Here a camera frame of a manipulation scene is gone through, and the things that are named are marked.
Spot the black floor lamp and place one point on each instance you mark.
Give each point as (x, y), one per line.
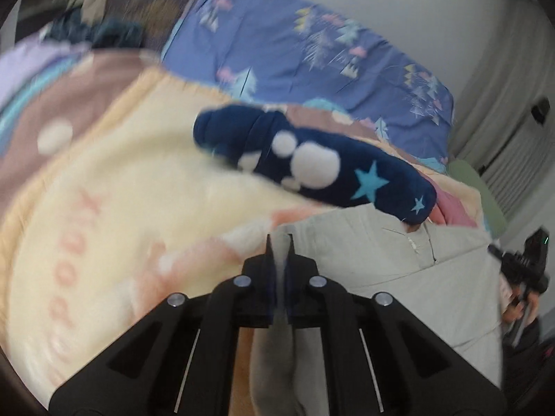
(540, 111)

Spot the white pleated curtain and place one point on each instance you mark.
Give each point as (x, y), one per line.
(511, 73)

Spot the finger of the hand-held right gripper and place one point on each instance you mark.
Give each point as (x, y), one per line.
(497, 252)

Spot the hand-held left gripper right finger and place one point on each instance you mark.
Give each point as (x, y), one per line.
(289, 290)

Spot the green pillow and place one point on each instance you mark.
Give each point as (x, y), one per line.
(477, 190)

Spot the lilac cloth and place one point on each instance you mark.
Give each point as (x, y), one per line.
(26, 65)

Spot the peach bear printed blanket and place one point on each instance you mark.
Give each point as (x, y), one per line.
(130, 190)

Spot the grey garment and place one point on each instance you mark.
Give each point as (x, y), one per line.
(390, 264)

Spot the dark teal clothes pile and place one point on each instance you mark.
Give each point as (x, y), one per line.
(112, 32)

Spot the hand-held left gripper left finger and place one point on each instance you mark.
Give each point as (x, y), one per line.
(271, 288)

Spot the person's right hand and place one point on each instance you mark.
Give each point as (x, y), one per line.
(512, 310)

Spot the blue tree print sheet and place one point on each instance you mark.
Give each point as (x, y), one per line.
(269, 43)

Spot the navy star plush pillow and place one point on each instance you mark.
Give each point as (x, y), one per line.
(243, 134)

